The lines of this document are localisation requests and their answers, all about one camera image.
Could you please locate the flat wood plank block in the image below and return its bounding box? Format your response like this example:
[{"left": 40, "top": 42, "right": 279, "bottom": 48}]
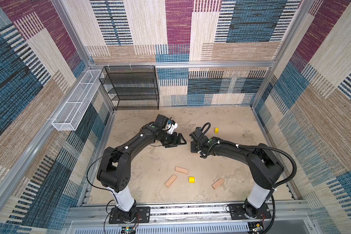
[{"left": 175, "top": 166, "right": 189, "bottom": 175}]

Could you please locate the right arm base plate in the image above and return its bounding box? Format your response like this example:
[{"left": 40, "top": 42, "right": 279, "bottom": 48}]
[{"left": 225, "top": 202, "right": 272, "bottom": 220}]

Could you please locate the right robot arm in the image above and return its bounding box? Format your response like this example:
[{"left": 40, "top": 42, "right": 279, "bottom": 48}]
[{"left": 189, "top": 127, "right": 284, "bottom": 219}]

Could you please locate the black wire mesh shelf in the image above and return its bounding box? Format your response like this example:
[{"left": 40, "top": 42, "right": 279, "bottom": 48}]
[{"left": 99, "top": 66, "right": 160, "bottom": 111}]

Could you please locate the yellow cylinder block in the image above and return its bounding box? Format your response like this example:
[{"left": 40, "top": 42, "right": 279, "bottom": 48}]
[{"left": 189, "top": 176, "right": 195, "bottom": 183}]

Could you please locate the white wire mesh basket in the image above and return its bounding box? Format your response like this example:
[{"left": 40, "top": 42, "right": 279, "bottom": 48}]
[{"left": 52, "top": 70, "right": 102, "bottom": 131}]

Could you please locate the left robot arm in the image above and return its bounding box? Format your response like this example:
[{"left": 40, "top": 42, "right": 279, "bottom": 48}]
[{"left": 97, "top": 115, "right": 187, "bottom": 222}]

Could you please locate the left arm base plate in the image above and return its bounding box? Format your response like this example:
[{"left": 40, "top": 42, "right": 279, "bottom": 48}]
[{"left": 108, "top": 206, "right": 151, "bottom": 224}]

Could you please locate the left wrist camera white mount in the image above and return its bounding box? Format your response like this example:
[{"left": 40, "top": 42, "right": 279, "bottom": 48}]
[{"left": 165, "top": 118, "right": 178, "bottom": 135}]

